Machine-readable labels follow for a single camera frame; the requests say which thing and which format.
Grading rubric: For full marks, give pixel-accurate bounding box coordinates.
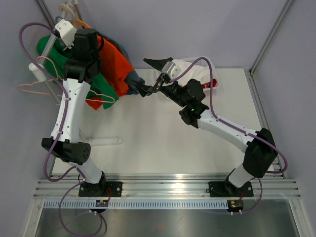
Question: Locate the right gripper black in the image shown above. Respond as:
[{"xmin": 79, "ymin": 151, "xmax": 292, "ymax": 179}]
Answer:
[{"xmin": 130, "ymin": 58, "xmax": 188, "ymax": 108}]

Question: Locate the orange t shirt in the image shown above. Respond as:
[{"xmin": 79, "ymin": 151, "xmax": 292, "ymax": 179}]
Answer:
[{"xmin": 86, "ymin": 36, "xmax": 134, "ymax": 110}]

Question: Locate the white t shirt red print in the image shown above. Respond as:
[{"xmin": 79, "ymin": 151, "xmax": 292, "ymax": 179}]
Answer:
[{"xmin": 172, "ymin": 58, "xmax": 219, "ymax": 90}]

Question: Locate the green t shirt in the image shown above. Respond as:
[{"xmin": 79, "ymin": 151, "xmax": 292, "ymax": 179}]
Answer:
[{"xmin": 44, "ymin": 40, "xmax": 119, "ymax": 110}]

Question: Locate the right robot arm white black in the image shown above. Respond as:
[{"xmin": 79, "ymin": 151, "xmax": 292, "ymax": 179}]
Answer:
[{"xmin": 134, "ymin": 57, "xmax": 277, "ymax": 197}]

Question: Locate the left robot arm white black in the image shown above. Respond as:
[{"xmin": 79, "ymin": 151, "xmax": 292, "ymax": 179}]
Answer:
[{"xmin": 41, "ymin": 28, "xmax": 107, "ymax": 197}]

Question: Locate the blue grey t shirt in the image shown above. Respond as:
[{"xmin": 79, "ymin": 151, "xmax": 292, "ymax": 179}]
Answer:
[{"xmin": 101, "ymin": 34, "xmax": 145, "ymax": 95}]

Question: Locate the orange hanger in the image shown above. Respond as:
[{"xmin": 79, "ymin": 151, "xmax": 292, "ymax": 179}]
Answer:
[{"xmin": 74, "ymin": 19, "xmax": 91, "ymax": 29}]

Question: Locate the beige hanger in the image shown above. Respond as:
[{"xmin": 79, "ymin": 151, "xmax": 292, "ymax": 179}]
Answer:
[{"xmin": 58, "ymin": 0, "xmax": 82, "ymax": 25}]

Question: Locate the white plastic basket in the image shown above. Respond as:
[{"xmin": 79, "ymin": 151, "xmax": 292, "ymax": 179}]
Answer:
[{"xmin": 179, "ymin": 57, "xmax": 221, "ymax": 91}]

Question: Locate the white metal clothes rack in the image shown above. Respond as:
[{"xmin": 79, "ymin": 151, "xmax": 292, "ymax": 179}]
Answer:
[{"xmin": 28, "ymin": 0, "xmax": 123, "ymax": 147}]

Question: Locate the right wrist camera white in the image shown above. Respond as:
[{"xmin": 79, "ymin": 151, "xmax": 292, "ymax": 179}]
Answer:
[{"xmin": 161, "ymin": 62, "xmax": 181, "ymax": 82}]

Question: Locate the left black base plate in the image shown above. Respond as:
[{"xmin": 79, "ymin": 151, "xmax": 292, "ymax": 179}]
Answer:
[{"xmin": 79, "ymin": 181, "xmax": 123, "ymax": 198}]

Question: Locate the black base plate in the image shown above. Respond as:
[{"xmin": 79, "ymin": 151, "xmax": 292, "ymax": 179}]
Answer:
[
  {"xmin": 79, "ymin": 181, "xmax": 123, "ymax": 198},
  {"xmin": 206, "ymin": 181, "xmax": 254, "ymax": 198}
]

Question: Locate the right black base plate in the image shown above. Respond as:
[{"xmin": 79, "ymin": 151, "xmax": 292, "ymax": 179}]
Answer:
[{"xmin": 206, "ymin": 181, "xmax": 254, "ymax": 198}]

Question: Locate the aluminium mounting rail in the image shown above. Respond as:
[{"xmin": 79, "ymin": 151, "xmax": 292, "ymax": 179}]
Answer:
[{"xmin": 33, "ymin": 173, "xmax": 301, "ymax": 199}]

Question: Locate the white slotted cable duct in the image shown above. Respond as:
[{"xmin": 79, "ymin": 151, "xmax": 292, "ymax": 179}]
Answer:
[{"xmin": 43, "ymin": 199, "xmax": 228, "ymax": 210}]

